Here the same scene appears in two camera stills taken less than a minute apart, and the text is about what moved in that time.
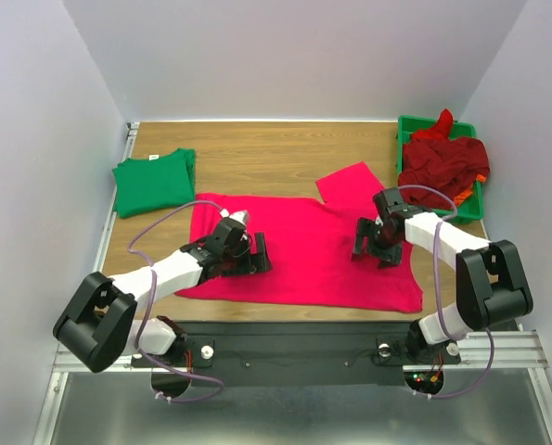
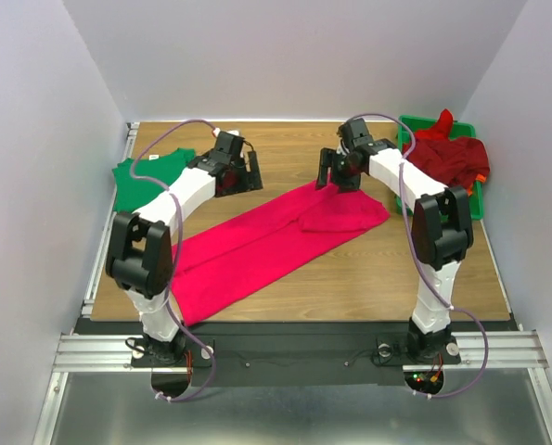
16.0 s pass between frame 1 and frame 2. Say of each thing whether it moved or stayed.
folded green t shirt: stayed
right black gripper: moved
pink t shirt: moved
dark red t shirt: stayed
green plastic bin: stayed
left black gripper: moved
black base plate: stayed
